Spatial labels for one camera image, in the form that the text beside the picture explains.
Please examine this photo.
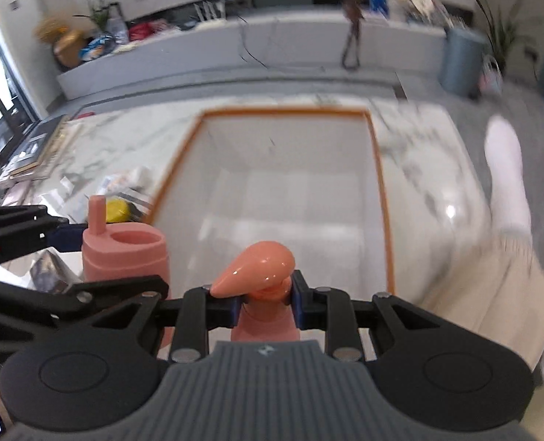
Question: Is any pink pump bottle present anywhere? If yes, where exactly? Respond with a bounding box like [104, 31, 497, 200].
[210, 241, 300, 343]

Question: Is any gold vase with flowers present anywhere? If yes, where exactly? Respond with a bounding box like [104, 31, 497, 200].
[33, 17, 86, 73]

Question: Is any brown camera with strap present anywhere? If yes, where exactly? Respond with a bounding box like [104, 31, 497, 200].
[341, 0, 364, 71]

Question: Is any woven pink bag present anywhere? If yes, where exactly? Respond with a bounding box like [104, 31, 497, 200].
[478, 55, 504, 97]

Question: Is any white wifi router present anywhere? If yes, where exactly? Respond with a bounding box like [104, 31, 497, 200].
[193, 0, 227, 23]

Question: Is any pink cup with straw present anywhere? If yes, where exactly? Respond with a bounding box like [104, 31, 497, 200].
[80, 194, 174, 349]

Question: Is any orange cardboard box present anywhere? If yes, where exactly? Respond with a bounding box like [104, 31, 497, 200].
[148, 105, 395, 300]

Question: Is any person leg white sock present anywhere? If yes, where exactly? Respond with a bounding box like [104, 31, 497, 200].
[418, 115, 544, 369]

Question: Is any potted plant right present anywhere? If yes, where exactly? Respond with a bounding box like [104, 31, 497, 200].
[474, 0, 539, 75]

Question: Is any potted green plant left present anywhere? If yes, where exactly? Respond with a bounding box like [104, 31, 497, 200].
[73, 0, 119, 37]

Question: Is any blue-grey trash bin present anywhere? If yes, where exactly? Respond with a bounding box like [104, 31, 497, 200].
[438, 27, 488, 98]

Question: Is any yellow tape measure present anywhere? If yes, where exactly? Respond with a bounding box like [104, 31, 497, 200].
[105, 198, 132, 224]

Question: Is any clear plastic box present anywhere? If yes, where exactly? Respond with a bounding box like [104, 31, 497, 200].
[29, 250, 82, 295]

